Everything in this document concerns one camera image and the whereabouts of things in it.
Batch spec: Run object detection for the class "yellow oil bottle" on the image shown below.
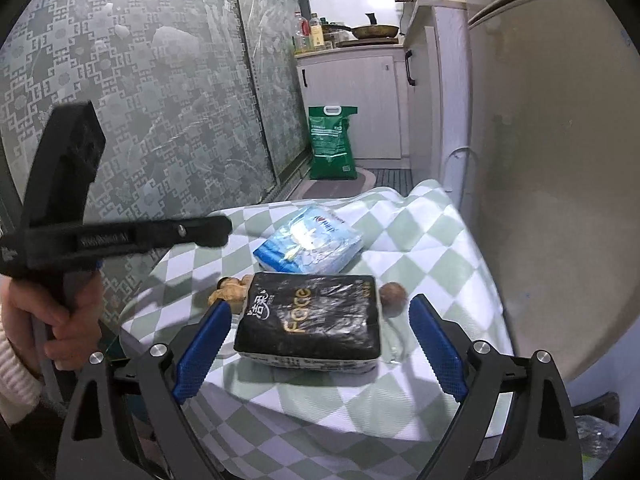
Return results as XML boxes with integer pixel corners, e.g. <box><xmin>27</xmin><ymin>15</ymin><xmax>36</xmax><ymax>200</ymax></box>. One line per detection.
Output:
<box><xmin>309</xmin><ymin>13</ymin><xmax>326</xmax><ymax>51</ymax></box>

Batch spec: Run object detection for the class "large white appliance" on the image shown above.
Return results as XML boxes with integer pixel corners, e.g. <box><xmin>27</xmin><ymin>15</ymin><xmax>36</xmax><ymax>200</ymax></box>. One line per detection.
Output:
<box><xmin>462</xmin><ymin>0</ymin><xmax>640</xmax><ymax>413</ymax></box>

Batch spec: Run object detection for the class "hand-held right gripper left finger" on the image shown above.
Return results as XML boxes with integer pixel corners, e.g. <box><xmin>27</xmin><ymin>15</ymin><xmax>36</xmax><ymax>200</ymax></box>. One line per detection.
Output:
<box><xmin>54</xmin><ymin>301</ymin><xmax>236</xmax><ymax>480</ymax></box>

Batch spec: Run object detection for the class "grey ribbed floor mat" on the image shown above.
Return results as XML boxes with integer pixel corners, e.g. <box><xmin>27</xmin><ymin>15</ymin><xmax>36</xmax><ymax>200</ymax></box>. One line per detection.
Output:
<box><xmin>375</xmin><ymin>169</ymin><xmax>414</xmax><ymax>196</ymax></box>

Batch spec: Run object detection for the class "clear plastic bag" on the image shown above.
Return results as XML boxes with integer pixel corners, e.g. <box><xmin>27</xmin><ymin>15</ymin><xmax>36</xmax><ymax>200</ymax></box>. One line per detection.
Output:
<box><xmin>575</xmin><ymin>412</ymin><xmax>622</xmax><ymax>462</ymax></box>

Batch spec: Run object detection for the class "clear bottle red cap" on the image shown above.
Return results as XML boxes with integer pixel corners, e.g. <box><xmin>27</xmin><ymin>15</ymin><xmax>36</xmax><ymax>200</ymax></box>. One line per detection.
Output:
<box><xmin>293</xmin><ymin>11</ymin><xmax>308</xmax><ymax>54</ymax></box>

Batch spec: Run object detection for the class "blue tissue pack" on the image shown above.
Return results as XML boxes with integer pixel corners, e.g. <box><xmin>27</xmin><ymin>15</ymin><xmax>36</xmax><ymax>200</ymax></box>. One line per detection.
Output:
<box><xmin>252</xmin><ymin>205</ymin><xmax>365</xmax><ymax>276</ymax></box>

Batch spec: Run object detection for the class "person's left forearm white sleeve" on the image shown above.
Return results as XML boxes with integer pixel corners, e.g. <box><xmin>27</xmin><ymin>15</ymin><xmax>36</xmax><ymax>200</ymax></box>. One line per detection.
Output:
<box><xmin>0</xmin><ymin>320</ymin><xmax>45</xmax><ymax>428</ymax></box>

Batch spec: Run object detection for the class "black tissue pack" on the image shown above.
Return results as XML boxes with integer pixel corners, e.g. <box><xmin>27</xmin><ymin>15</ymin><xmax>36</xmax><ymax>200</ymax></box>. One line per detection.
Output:
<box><xmin>233</xmin><ymin>272</ymin><xmax>383</xmax><ymax>373</ymax></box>

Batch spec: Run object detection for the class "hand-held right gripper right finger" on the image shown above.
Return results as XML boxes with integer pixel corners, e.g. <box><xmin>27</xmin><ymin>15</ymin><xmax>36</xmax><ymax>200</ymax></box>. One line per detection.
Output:
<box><xmin>407</xmin><ymin>294</ymin><xmax>585</xmax><ymax>480</ymax></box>

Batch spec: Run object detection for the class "grey oval floor mat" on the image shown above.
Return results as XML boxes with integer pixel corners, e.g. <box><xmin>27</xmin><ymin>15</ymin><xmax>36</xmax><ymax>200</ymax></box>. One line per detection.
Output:
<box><xmin>298</xmin><ymin>167</ymin><xmax>383</xmax><ymax>200</ymax></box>

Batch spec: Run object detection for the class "green white checkered blanket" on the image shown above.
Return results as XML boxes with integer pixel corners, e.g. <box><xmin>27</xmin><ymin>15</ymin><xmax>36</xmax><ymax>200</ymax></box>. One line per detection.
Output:
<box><xmin>117</xmin><ymin>179</ymin><xmax>518</xmax><ymax>443</ymax></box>

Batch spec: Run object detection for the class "patterned glass sliding door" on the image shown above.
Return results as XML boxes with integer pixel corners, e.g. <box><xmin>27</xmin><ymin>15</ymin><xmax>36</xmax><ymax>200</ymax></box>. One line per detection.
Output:
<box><xmin>0</xmin><ymin>0</ymin><xmax>280</xmax><ymax>321</ymax></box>
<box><xmin>232</xmin><ymin>0</ymin><xmax>313</xmax><ymax>182</ymax></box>

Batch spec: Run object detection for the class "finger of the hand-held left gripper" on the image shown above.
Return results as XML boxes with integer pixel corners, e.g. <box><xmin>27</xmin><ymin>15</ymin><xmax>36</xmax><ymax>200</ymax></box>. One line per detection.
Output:
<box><xmin>132</xmin><ymin>216</ymin><xmax>234</xmax><ymax>250</ymax></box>

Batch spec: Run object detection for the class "clear plastic wrapper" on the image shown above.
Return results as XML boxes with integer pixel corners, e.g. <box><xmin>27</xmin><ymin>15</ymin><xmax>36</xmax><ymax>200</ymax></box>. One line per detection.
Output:
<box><xmin>382</xmin><ymin>317</ymin><xmax>417</xmax><ymax>367</ymax></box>

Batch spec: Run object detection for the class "white kitchen cabinet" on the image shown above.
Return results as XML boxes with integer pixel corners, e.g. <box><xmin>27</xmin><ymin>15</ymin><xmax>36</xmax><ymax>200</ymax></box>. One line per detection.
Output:
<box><xmin>397</xmin><ymin>1</ymin><xmax>441</xmax><ymax>168</ymax></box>
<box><xmin>296</xmin><ymin>42</ymin><xmax>406</xmax><ymax>161</ymax></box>

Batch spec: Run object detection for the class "green rice bag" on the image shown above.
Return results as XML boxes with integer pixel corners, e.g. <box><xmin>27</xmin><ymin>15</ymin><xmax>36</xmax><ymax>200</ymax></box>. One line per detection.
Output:
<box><xmin>307</xmin><ymin>105</ymin><xmax>359</xmax><ymax>181</ymax></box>

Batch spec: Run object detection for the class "frying pan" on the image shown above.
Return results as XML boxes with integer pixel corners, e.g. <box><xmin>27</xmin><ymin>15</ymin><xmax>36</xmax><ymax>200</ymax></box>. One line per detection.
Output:
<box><xmin>322</xmin><ymin>22</ymin><xmax>401</xmax><ymax>41</ymax></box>

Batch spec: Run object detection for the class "person's left hand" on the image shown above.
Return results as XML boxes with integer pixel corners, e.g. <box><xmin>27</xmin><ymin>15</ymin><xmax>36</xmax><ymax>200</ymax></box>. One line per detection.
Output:
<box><xmin>0</xmin><ymin>265</ymin><xmax>106</xmax><ymax>371</ymax></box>

